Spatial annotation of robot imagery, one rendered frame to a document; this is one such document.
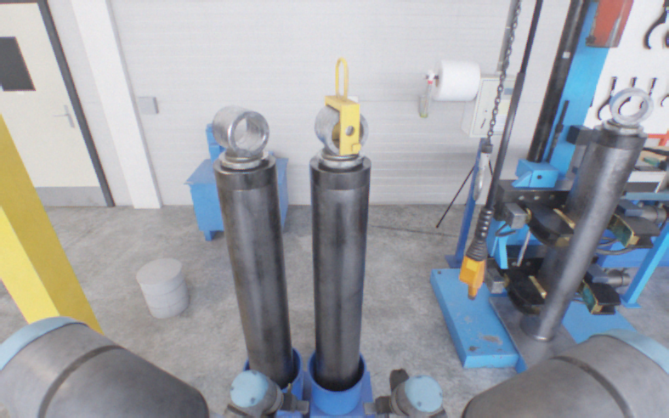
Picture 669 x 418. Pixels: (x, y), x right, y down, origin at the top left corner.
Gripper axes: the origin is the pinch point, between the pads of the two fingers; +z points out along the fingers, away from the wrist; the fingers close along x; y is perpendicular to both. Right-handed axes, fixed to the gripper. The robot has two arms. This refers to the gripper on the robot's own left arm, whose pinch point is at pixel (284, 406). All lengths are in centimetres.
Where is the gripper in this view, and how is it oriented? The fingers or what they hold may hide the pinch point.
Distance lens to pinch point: 132.2
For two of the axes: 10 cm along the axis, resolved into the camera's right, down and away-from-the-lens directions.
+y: 1.3, -7.9, 6.0
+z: 1.7, 6.1, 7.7
